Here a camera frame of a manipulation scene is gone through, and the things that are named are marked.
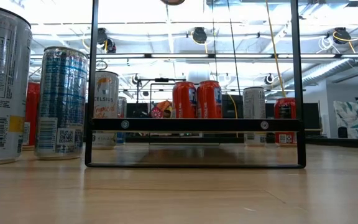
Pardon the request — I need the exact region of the wooden shelf with black frames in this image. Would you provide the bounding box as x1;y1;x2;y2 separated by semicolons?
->
84;0;307;169

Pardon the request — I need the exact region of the long ceiling light strip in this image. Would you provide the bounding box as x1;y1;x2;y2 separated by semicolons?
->
29;52;358;60

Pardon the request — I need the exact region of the silver blue slim can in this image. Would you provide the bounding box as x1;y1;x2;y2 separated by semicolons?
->
34;45;89;161
116;95;128;146

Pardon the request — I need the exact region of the white tall Celsius can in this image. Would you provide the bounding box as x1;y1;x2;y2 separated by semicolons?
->
0;3;33;166
92;70;120;150
242;86;267;147

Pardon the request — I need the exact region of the black aluminium table frame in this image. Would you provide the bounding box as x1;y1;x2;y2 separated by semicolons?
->
125;136;358;149

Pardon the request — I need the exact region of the short yellow cable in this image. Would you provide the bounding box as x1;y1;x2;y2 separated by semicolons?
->
227;93;239;138

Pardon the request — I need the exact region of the yellow hanging cable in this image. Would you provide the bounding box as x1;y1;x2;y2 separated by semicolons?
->
265;0;287;99

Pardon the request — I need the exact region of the silver ventilation duct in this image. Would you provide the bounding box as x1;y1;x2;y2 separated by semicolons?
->
283;58;343;91

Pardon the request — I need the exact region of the white teal wall painting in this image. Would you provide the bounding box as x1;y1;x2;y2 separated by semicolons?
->
333;98;358;140

